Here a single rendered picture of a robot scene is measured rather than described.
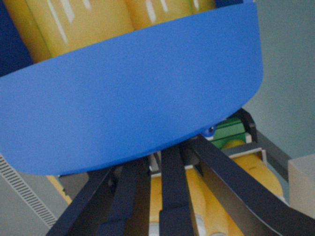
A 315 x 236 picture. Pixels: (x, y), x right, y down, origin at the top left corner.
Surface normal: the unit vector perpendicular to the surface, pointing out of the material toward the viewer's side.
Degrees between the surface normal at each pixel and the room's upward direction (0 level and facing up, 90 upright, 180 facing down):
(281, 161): 90
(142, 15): 21
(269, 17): 0
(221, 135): 30
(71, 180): 0
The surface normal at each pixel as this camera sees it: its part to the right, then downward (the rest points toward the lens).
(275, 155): -0.29, -0.89
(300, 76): 0.00, 0.36
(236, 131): -0.15, -0.14
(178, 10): 0.50, 0.16
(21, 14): -0.24, 0.41
